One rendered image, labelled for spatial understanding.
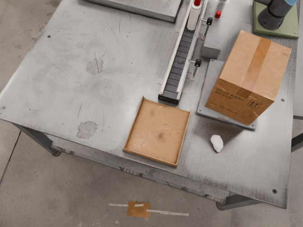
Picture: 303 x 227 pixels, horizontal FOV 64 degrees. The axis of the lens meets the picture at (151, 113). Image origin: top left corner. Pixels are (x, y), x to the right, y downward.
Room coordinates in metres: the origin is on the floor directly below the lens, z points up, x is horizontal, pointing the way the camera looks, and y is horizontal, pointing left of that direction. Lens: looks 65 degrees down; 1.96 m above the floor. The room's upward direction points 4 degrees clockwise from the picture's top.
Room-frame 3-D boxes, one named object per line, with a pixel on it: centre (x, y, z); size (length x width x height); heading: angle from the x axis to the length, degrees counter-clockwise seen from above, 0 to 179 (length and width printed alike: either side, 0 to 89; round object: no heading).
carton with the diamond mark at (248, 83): (0.67, -0.44, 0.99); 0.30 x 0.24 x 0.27; 157
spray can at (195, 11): (1.08, -0.20, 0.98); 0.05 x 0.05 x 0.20
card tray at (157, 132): (0.43, -0.04, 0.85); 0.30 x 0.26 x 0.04; 167
